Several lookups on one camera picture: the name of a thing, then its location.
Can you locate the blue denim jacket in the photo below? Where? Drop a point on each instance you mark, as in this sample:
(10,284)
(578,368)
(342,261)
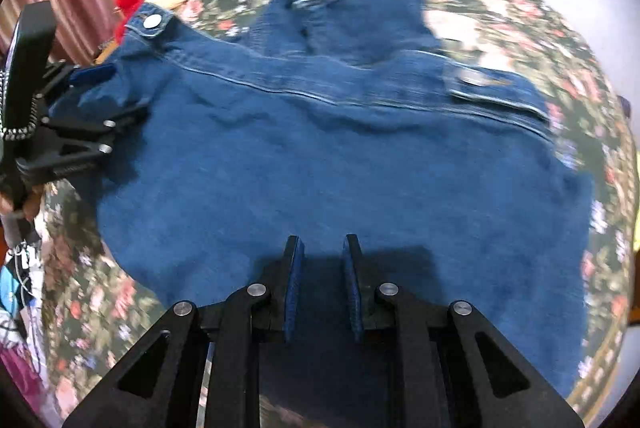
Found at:
(325,158)

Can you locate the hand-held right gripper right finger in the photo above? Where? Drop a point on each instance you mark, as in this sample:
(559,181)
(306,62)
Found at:
(352,293)

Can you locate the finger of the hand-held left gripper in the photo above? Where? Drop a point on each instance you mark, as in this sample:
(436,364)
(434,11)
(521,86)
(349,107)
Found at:
(90,72)
(85,153)

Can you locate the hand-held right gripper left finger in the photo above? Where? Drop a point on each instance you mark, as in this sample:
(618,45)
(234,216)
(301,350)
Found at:
(292,288)

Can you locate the person's left hand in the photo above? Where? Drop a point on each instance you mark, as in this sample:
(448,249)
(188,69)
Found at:
(25,205)

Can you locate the floral bedspread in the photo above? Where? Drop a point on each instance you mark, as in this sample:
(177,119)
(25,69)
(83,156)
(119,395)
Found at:
(525,8)

